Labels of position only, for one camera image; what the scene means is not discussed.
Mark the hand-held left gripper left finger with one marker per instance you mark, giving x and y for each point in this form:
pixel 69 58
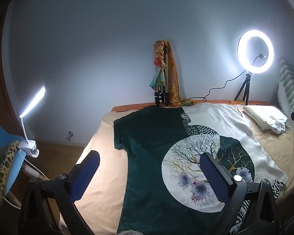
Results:
pixel 84 176

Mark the folded grey camera tripod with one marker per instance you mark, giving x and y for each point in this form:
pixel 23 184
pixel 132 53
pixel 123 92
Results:
pixel 161 95

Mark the teal and yellow floral scarf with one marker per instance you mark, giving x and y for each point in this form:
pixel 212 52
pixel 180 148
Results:
pixel 159 78

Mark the folded white cloth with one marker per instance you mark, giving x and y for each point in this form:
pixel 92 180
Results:
pixel 262 117

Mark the zebra print cloth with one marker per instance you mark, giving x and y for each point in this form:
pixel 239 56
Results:
pixel 278 187

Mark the white clip-on desk lamp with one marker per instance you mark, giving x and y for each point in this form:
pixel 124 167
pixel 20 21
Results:
pixel 27 144

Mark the leopard print cloth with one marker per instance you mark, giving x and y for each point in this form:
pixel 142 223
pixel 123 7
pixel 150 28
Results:
pixel 0 171

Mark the blue chair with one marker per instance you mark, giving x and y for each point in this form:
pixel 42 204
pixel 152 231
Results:
pixel 13 171

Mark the green and white striped pillow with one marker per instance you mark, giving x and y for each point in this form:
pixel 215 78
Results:
pixel 289 85

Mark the green and white tree-print t-shirt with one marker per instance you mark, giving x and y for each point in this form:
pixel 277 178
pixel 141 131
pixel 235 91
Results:
pixel 147 151

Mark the wooden chair frame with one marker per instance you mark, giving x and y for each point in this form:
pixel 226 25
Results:
pixel 33 172

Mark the orange leaf-print bedsheet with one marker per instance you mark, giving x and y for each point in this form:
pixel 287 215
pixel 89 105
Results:
pixel 127 108

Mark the metal wall hook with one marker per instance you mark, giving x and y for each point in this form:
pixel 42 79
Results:
pixel 69 135

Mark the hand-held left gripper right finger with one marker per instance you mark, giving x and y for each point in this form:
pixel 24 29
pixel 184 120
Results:
pixel 214 176

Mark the orange dotted scarf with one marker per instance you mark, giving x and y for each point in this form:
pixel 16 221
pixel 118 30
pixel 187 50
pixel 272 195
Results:
pixel 174 78

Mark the beige fleece blanket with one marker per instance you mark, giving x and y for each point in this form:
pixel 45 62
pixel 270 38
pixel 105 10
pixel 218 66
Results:
pixel 105 188

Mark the black gooseneck phone holder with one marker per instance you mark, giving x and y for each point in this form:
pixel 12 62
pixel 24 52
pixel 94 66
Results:
pixel 260 56

